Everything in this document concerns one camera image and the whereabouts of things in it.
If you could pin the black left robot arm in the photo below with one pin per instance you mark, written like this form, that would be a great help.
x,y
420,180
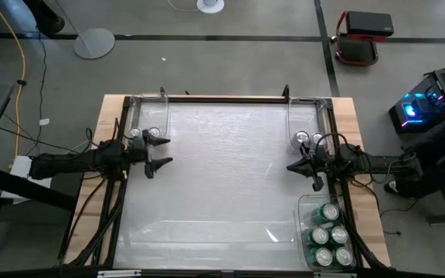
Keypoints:
x,y
72,162

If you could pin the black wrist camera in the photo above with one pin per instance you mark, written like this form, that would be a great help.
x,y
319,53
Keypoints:
x,y
136,150
320,163

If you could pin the small white floor label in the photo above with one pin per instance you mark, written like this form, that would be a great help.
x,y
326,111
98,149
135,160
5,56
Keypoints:
x,y
44,121

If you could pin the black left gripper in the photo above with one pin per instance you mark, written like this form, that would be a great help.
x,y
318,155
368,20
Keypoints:
x,y
148,154

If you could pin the red black utility cart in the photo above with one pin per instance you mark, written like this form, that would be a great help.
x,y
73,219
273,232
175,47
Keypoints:
x,y
365,25

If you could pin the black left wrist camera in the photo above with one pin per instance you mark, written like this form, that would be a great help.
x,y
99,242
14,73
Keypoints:
x,y
136,150

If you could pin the green Sprite soda can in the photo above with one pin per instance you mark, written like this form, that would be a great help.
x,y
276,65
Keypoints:
x,y
328,212
343,256
319,234
338,234
323,256

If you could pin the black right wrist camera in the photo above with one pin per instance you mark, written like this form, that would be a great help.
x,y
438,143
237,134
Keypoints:
x,y
320,163

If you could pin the clear plastic bin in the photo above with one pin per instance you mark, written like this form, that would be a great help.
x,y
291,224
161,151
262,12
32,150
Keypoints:
x,y
149,112
303,208
305,116

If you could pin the white round fan base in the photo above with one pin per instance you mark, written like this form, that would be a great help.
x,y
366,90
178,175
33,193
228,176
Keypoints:
x,y
210,5

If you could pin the black RGB-lit desktop computer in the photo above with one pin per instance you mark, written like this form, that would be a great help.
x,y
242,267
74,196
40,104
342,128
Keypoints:
x,y
431,108

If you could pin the white flat box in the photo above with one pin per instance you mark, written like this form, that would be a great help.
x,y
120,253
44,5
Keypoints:
x,y
21,166

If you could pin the black metal table frame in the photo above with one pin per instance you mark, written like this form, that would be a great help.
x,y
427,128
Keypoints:
x,y
168,275

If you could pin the white metal bracket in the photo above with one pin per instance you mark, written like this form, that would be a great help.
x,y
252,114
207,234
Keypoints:
x,y
334,275
119,273

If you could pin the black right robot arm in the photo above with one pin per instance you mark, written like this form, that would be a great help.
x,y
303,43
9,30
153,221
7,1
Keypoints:
x,y
381,164

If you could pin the black side desk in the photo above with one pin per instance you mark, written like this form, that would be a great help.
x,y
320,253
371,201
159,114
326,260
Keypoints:
x,y
52,200

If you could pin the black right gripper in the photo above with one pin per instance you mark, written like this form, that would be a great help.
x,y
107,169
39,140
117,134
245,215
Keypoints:
x,y
330,168

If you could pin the grey round floor stand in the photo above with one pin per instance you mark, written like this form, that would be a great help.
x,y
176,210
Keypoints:
x,y
94,43

